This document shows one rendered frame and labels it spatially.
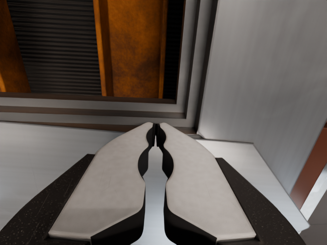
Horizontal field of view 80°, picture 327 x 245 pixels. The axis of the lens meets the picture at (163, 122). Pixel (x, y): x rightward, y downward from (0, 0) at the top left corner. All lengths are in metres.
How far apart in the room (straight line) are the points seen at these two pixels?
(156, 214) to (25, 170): 0.11
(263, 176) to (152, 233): 0.12
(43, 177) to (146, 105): 0.10
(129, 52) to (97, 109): 0.15
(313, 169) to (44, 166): 0.24
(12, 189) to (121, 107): 0.11
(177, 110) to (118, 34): 0.17
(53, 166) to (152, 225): 0.10
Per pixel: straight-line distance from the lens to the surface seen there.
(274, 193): 0.20
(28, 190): 0.20
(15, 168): 0.19
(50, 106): 0.18
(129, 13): 0.29
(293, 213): 0.23
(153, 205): 0.19
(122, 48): 0.29
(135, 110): 0.16
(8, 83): 0.33
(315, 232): 2.23
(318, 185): 0.53
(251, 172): 0.18
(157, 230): 0.22
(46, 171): 0.18
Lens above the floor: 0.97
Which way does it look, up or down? 62 degrees down
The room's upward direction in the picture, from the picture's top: 177 degrees clockwise
